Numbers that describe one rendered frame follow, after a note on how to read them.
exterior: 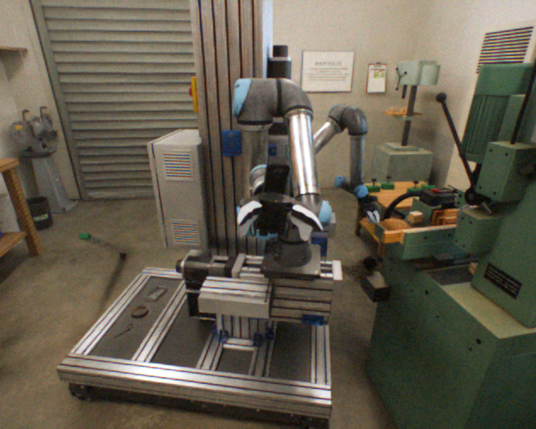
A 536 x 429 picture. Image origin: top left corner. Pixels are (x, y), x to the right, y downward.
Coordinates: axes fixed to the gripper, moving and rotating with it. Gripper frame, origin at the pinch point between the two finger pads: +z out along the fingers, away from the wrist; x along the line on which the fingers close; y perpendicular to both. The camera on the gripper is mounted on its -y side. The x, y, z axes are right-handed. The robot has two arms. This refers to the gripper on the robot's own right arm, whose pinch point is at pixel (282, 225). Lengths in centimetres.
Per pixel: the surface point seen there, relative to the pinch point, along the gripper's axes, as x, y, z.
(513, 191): -69, -4, -26
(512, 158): -64, -12, -25
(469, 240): -66, 14, -30
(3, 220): 199, 125, -230
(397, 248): -57, 29, -49
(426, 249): -67, 28, -46
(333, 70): -109, -41, -352
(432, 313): -68, 47, -34
